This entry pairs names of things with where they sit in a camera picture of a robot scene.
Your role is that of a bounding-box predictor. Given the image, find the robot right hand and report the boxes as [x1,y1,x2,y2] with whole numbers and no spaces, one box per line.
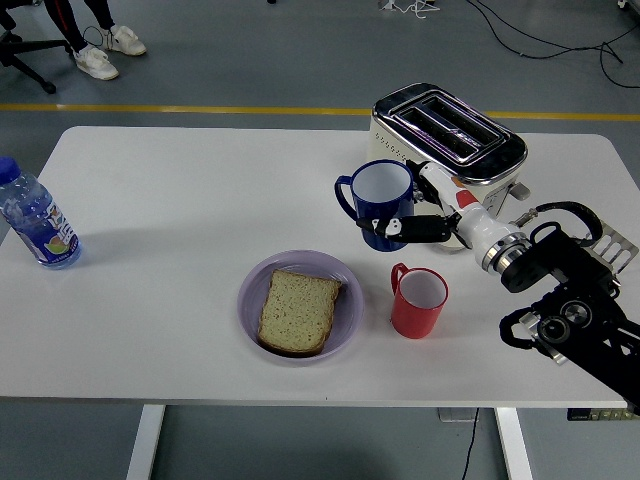
[355,158,521,264]

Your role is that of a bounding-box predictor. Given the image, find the blue cup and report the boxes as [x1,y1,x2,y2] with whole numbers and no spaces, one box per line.
[333,158,416,252]

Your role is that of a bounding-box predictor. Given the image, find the red cup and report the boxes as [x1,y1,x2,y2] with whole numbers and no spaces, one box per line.
[389,262,450,340]

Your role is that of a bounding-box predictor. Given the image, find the bread slice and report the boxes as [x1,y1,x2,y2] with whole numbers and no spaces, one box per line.
[256,268,344,358]

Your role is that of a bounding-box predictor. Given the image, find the desk height control panel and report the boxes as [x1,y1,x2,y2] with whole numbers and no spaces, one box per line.
[567,407,631,422]

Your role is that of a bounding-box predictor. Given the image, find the cream and chrome toaster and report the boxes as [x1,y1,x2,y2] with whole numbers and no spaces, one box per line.
[367,82,532,254]

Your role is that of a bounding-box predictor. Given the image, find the metal toast rack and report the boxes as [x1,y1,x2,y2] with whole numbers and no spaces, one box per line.
[584,217,640,275]

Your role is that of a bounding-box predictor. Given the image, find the grey box under table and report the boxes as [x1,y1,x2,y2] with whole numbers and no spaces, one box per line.
[438,408,479,424]

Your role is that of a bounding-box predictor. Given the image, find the white table leg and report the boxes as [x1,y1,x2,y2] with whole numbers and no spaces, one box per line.
[494,407,535,480]
[125,403,166,480]

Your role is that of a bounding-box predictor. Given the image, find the purple plate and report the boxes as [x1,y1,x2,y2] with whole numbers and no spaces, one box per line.
[236,249,366,367]

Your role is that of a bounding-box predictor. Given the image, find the yellow floor tape line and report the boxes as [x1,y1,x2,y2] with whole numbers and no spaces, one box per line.
[0,103,640,123]

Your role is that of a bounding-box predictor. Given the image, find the person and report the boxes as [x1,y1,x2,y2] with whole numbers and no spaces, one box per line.
[42,0,148,81]

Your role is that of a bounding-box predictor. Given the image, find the clear bottle with blue cap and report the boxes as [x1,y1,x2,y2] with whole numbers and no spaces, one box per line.
[0,155,83,270]

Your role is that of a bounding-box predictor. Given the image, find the black office chair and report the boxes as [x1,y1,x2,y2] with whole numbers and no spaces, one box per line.
[0,9,71,95]

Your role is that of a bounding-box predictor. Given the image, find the black floor cable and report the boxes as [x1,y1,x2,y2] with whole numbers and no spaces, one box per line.
[464,0,640,90]

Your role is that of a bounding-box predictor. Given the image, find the black cable under table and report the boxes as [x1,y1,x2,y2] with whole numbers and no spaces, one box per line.
[459,408,481,480]

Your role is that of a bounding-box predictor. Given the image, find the white floor cables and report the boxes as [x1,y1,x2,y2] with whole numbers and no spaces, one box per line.
[378,0,441,21]

